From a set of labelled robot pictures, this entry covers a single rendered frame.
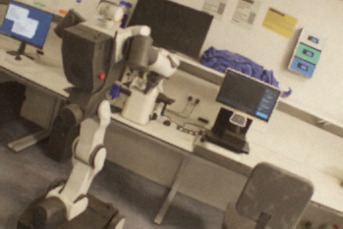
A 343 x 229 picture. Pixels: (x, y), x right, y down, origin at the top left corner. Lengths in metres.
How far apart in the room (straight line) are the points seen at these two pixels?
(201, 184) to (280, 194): 1.42
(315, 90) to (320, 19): 0.68
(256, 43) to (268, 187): 1.57
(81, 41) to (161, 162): 2.01
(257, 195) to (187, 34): 1.56
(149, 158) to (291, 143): 1.38
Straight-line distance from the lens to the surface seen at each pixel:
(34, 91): 3.70
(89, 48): 1.43
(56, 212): 1.90
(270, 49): 3.10
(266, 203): 1.96
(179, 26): 2.90
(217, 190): 3.24
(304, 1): 3.18
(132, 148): 3.27
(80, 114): 1.62
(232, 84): 2.45
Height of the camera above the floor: 1.47
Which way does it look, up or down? 12 degrees down
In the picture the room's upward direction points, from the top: 21 degrees clockwise
